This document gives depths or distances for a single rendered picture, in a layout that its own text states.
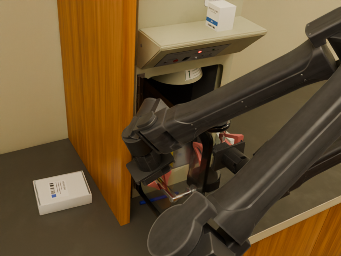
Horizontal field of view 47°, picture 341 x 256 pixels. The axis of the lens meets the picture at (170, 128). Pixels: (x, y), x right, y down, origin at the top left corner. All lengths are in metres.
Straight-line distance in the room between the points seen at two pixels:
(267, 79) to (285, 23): 1.33
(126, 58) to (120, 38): 0.05
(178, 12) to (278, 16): 0.95
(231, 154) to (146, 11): 0.42
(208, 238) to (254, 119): 1.32
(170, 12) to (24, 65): 0.59
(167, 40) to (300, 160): 0.51
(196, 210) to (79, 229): 0.76
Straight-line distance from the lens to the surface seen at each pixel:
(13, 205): 1.33
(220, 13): 1.01
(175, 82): 1.15
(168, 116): 0.76
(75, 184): 1.31
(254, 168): 0.53
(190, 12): 1.06
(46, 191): 1.30
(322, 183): 1.53
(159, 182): 0.98
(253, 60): 1.94
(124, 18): 0.87
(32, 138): 1.57
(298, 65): 0.65
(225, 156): 1.06
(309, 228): 1.59
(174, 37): 0.96
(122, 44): 0.89
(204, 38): 0.97
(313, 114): 0.55
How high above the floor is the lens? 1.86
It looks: 34 degrees down
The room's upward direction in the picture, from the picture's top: 5 degrees clockwise
